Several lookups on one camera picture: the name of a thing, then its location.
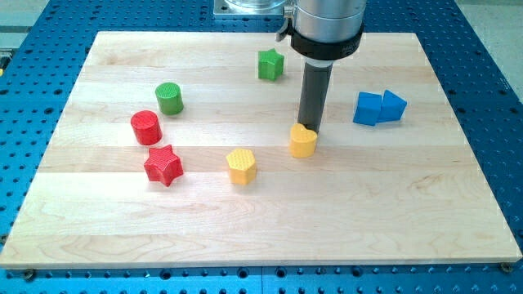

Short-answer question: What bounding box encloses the red cylinder block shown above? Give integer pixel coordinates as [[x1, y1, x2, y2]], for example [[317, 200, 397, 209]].
[[130, 110, 163, 145]]

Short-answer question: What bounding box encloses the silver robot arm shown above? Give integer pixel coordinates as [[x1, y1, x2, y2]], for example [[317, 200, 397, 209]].
[[275, 0, 367, 61]]

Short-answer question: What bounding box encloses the blue triangle block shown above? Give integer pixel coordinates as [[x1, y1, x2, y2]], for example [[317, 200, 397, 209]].
[[378, 90, 408, 123]]

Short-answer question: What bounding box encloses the yellow hexagon block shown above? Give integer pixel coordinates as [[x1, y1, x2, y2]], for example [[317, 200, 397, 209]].
[[226, 148, 257, 185]]

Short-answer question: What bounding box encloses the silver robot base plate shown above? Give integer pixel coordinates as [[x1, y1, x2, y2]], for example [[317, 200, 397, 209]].
[[213, 0, 293, 16]]

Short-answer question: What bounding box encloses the red star block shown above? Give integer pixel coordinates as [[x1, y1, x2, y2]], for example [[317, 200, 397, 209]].
[[144, 145, 184, 187]]

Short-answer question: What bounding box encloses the green star block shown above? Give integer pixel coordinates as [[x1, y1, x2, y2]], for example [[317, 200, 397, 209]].
[[258, 48, 284, 81]]

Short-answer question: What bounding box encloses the blue perforated table plate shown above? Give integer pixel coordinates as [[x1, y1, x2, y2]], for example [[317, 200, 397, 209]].
[[1, 0, 522, 293]]

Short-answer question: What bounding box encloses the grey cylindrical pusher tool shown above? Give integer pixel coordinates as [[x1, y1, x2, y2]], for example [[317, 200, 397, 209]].
[[297, 58, 333, 133]]

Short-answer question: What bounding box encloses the green cylinder block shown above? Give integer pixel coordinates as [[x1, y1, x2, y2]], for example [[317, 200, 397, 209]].
[[154, 82, 184, 115]]

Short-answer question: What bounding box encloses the yellow heart block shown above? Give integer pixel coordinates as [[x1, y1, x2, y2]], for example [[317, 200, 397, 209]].
[[289, 123, 318, 158]]

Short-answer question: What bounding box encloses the wooden board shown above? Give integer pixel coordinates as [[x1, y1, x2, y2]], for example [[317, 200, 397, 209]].
[[1, 31, 521, 269]]

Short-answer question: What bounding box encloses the blue cube block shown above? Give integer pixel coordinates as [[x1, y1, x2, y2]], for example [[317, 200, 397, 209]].
[[353, 92, 382, 126]]

